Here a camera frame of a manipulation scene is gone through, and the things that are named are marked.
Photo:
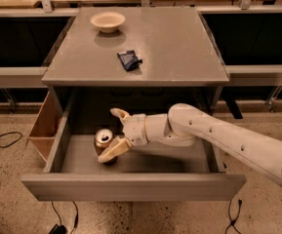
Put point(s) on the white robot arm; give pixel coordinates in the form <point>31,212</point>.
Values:
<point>183,124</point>

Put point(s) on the grey cabinet with counter top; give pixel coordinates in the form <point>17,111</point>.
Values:
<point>176,52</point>

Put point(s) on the white bowl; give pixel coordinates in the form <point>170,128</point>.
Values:
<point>107,22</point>

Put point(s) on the orange soda can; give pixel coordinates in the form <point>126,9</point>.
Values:
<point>102,140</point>

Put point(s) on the open grey top drawer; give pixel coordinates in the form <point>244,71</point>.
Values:
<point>155,172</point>

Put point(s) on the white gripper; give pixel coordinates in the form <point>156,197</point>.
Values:
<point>135,129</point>

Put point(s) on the dark blue snack packet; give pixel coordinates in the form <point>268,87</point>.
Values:
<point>129,60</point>

